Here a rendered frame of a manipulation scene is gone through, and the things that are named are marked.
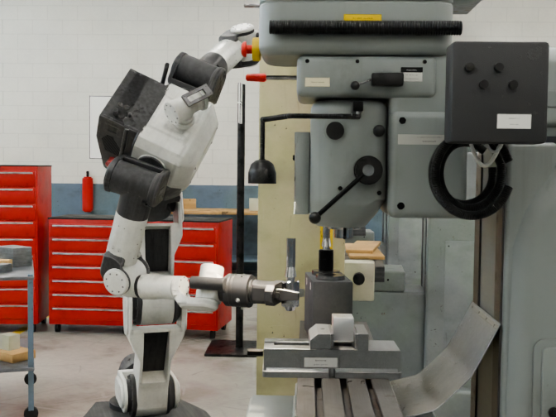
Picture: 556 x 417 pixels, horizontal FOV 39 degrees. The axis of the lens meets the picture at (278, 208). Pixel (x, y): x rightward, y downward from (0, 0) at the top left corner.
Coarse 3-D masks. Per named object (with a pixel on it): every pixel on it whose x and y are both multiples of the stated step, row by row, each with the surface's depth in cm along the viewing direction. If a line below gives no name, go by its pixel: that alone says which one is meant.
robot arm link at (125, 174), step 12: (120, 168) 208; (132, 168) 209; (144, 168) 211; (120, 180) 208; (132, 180) 207; (144, 180) 208; (120, 192) 210; (132, 192) 208; (144, 192) 208; (120, 204) 211; (132, 204) 209; (144, 204) 214; (132, 216) 211; (144, 216) 212
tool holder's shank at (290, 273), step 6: (288, 240) 204; (294, 240) 204; (288, 246) 204; (294, 246) 204; (288, 252) 204; (294, 252) 204; (288, 258) 204; (294, 258) 204; (288, 264) 204; (294, 264) 204; (288, 270) 204; (294, 270) 204; (288, 276) 204; (294, 276) 204
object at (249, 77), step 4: (248, 76) 209; (252, 76) 209; (256, 76) 208; (260, 76) 208; (264, 76) 208; (268, 76) 209; (272, 76) 209; (276, 76) 209; (280, 76) 209; (284, 76) 209; (288, 76) 209; (292, 76) 209; (296, 76) 209; (248, 80) 209; (252, 80) 209; (256, 80) 209; (260, 80) 209; (264, 80) 209
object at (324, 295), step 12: (312, 276) 242; (324, 276) 234; (336, 276) 233; (312, 288) 233; (324, 288) 232; (336, 288) 232; (348, 288) 232; (312, 300) 233; (324, 300) 232; (336, 300) 232; (348, 300) 232; (312, 312) 233; (324, 312) 232; (336, 312) 232; (348, 312) 232; (312, 324) 232
